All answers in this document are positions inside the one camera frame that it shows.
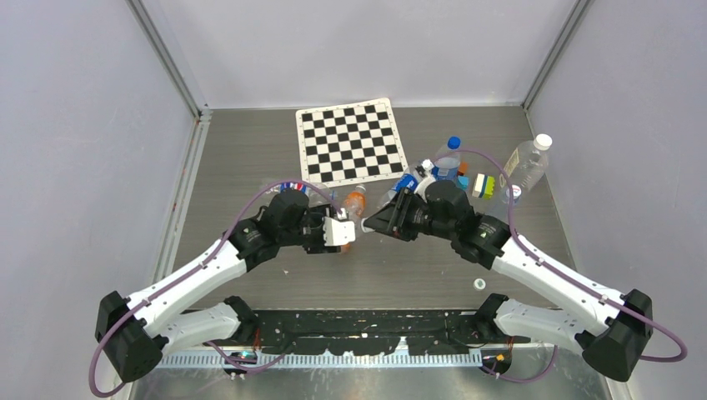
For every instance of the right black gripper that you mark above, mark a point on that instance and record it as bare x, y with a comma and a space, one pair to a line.
393, 219

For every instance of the white blue bottle cap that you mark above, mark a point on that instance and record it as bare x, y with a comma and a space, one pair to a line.
364, 227

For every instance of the clear Pepsi bottle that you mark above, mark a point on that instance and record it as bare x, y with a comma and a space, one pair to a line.
446, 164

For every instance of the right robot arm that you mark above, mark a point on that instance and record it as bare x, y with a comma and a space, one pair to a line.
604, 326

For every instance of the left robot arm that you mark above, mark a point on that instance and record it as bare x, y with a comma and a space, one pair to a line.
135, 332

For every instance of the blue label Pepsi bottle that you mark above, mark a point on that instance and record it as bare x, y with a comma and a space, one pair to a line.
407, 180

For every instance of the orange drink bottle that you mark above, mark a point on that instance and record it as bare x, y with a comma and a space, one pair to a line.
354, 205

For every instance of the crushed Pepsi bottle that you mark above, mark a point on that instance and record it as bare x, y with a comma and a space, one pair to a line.
318, 193

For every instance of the white green bottle cap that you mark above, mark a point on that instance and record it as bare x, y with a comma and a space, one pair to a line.
479, 284

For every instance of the small water bottle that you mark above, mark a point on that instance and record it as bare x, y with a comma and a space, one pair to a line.
499, 206

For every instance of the tall bottle white cap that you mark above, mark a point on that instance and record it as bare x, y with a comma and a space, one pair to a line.
528, 163

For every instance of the blue toy block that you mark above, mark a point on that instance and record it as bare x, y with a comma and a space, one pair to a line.
462, 182

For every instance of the white green toy block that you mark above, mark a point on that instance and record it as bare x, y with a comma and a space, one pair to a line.
483, 186

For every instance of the checkerboard mat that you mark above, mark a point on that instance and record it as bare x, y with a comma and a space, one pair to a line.
350, 143

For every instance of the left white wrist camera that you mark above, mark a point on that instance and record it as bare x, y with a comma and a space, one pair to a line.
338, 229

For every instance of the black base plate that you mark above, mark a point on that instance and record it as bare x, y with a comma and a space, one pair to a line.
370, 333

